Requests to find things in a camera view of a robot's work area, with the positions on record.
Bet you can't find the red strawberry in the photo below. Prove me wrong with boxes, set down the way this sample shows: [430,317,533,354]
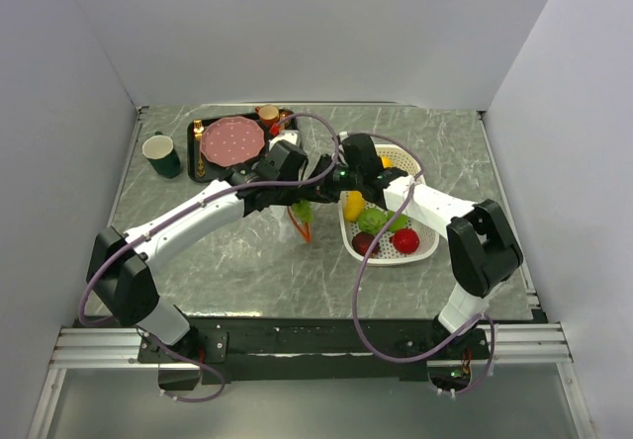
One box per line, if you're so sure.
[390,227,420,255]

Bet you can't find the black serving tray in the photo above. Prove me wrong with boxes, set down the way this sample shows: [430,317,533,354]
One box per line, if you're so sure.
[186,111,277,183]

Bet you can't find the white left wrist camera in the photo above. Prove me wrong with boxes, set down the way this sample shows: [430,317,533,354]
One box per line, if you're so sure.
[268,129,302,149]

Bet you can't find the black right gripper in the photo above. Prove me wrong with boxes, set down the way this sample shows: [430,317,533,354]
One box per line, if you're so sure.
[299,154,362,205]

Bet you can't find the pink dotted plate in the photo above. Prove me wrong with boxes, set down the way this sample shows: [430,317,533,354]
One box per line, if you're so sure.
[201,116,265,168]

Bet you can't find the gold fork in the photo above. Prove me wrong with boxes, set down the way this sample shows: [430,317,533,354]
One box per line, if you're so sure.
[193,120,206,178]

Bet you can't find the dark red plum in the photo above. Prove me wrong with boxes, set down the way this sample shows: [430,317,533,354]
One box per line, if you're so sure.
[351,231,375,256]

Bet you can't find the green grape bunch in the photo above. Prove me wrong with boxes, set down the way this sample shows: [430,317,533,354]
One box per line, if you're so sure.
[291,200,314,223]

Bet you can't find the yellow corn cob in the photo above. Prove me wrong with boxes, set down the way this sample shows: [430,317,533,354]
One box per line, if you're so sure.
[343,191,366,222]

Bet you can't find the dark green mug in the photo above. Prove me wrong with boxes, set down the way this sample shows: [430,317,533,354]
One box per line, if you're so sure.
[141,132,181,179]

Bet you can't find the clear zip top bag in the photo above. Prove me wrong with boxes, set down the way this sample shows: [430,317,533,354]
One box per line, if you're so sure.
[242,206,309,269]

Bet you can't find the small orange cup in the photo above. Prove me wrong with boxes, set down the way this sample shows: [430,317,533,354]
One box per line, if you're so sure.
[255,104,280,129]

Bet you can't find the green round cabbage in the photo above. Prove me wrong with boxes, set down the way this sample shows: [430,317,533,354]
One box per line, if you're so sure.
[356,208,387,235]

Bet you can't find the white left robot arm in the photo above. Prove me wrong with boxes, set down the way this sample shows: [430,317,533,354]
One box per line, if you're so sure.
[86,140,308,362]

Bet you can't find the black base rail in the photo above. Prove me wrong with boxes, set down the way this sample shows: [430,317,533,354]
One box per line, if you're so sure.
[136,317,496,386]

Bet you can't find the green star fruit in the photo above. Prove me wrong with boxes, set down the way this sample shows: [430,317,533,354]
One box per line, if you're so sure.
[388,215,409,233]

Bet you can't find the white perforated basket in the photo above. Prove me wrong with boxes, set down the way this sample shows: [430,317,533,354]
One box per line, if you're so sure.
[338,143,439,266]

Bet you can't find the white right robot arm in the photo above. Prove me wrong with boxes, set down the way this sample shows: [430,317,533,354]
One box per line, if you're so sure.
[306,133,523,358]

